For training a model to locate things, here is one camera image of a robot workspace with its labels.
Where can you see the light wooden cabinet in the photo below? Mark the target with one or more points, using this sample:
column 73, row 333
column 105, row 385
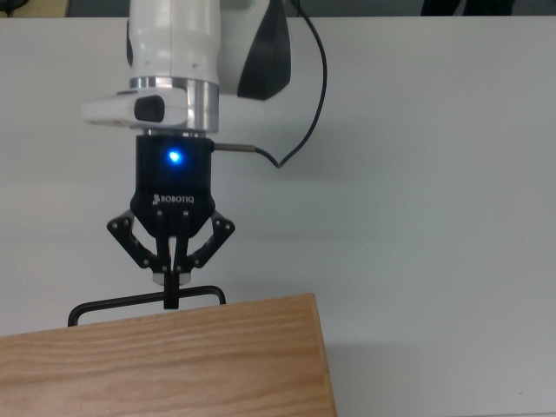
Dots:
column 165, row 365

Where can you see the tan desk behind table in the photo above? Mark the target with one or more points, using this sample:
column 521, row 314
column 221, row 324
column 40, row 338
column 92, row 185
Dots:
column 48, row 6

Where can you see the dark object behind table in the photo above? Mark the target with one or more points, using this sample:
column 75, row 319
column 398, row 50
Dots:
column 465, row 6

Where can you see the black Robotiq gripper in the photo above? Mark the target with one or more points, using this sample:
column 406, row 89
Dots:
column 174, row 182

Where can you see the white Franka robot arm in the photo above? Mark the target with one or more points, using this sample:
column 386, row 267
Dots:
column 174, row 39

